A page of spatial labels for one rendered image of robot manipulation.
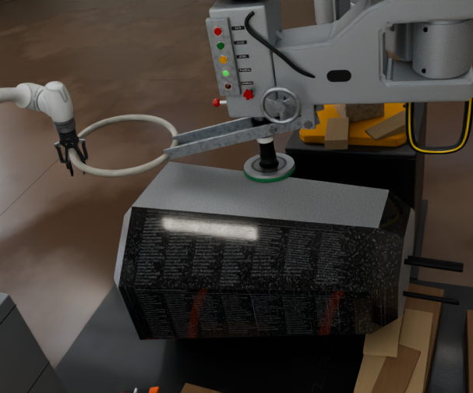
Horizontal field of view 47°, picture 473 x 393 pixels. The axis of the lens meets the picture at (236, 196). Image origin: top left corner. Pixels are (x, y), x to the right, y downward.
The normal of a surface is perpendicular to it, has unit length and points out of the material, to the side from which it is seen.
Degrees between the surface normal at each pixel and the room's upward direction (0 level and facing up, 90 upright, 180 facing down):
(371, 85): 90
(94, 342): 0
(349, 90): 90
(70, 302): 0
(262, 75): 90
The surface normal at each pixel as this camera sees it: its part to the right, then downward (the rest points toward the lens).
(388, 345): -0.16, -0.80
